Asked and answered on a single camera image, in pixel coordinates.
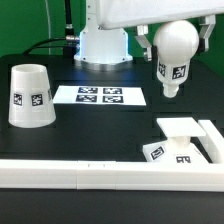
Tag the white marker sheet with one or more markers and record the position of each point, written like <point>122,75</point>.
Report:
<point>95,95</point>

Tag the white L-shaped table fence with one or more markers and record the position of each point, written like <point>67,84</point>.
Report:
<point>123,175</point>

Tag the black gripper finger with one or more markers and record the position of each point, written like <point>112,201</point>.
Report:
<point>207,24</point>
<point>149,50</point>

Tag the white lamp base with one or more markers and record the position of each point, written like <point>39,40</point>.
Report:
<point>177,148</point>

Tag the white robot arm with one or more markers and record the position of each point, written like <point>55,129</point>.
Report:
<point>104,42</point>

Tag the white lamp bulb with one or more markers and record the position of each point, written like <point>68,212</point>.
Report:
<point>176,42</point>

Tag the white lamp shade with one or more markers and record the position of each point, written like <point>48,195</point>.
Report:
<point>31,104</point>

